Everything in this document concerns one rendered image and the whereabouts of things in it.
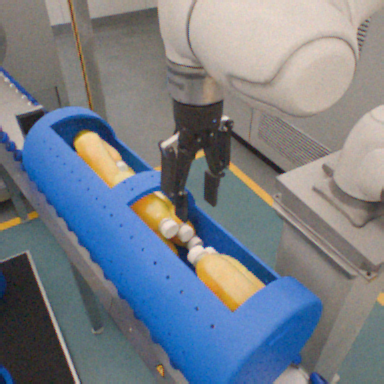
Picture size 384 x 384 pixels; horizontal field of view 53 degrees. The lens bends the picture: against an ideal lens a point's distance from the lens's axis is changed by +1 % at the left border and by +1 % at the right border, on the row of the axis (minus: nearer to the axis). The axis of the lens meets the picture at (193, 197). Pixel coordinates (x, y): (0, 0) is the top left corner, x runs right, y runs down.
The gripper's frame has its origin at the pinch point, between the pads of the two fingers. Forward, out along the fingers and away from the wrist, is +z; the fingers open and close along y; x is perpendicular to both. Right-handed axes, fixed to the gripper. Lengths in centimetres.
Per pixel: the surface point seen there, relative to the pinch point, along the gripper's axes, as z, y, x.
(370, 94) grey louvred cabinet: 43, -149, -44
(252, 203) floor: 131, -121, -86
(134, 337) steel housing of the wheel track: 46.3, 12.8, -8.2
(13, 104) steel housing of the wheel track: 40, -4, -136
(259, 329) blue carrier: 10.2, 4.5, 21.7
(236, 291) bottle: 12.9, 0.9, 13.1
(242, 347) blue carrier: 11.9, 8.0, 21.7
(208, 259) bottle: 13.1, 0.0, 4.2
